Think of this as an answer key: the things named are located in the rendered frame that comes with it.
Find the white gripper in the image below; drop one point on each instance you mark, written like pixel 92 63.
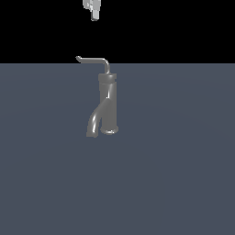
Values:
pixel 90 3

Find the grey metal faucet body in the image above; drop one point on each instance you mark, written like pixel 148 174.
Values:
pixel 107 104

